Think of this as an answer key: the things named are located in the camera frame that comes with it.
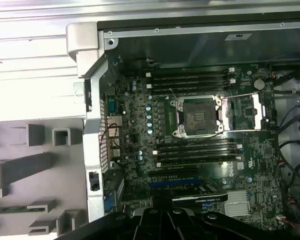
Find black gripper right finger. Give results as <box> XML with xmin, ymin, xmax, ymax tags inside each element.
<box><xmin>167</xmin><ymin>210</ymin><xmax>275</xmax><ymax>240</ymax></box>

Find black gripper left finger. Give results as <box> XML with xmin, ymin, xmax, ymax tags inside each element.
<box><xmin>56</xmin><ymin>208</ymin><xmax>169</xmax><ymax>240</ymax></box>

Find CPU socket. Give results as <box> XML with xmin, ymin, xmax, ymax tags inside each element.
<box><xmin>169</xmin><ymin>96</ymin><xmax>225</xmax><ymax>138</ymax></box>

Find black NVIDIA graphics card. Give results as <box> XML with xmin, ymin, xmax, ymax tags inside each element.
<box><xmin>149</xmin><ymin>178</ymin><xmax>230</xmax><ymax>209</ymax></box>

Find silver finned chipset heatsink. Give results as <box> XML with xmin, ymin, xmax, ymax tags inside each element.
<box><xmin>223</xmin><ymin>189</ymin><xmax>250</xmax><ymax>218</ymax></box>

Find black expansion slot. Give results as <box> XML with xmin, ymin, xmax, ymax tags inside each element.
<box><xmin>148</xmin><ymin>167</ymin><xmax>200</xmax><ymax>176</ymax></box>

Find black RAM slot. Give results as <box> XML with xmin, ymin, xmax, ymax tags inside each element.
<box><xmin>156</xmin><ymin>144</ymin><xmax>240</xmax><ymax>152</ymax></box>
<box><xmin>151</xmin><ymin>148</ymin><xmax>244</xmax><ymax>157</ymax></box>
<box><xmin>156</xmin><ymin>139</ymin><xmax>238</xmax><ymax>147</ymax></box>
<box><xmin>145</xmin><ymin>78</ymin><xmax>236</xmax><ymax>90</ymax></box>
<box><xmin>151</xmin><ymin>84</ymin><xmax>230</xmax><ymax>95</ymax></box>
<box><xmin>145</xmin><ymin>67</ymin><xmax>236</xmax><ymax>78</ymax></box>
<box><xmin>149</xmin><ymin>73</ymin><xmax>231</xmax><ymax>83</ymax></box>
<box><xmin>156</xmin><ymin>154</ymin><xmax>241</xmax><ymax>168</ymax></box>

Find green motherboard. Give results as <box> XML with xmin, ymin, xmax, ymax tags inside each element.
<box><xmin>103</xmin><ymin>57</ymin><xmax>286</xmax><ymax>226</ymax></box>

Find grey parts rack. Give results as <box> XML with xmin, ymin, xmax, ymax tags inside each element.
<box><xmin>0</xmin><ymin>119</ymin><xmax>88</xmax><ymax>240</ymax></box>

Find green RAM stick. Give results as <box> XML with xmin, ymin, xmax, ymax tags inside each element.
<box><xmin>0</xmin><ymin>206</ymin><xmax>31</xmax><ymax>215</ymax></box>

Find round coin cell battery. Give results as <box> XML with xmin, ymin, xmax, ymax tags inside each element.
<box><xmin>254</xmin><ymin>78</ymin><xmax>266</xmax><ymax>91</ymax></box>

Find open black PC case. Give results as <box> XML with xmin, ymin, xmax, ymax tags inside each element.
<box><xmin>65</xmin><ymin>18</ymin><xmax>300</xmax><ymax>240</ymax></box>

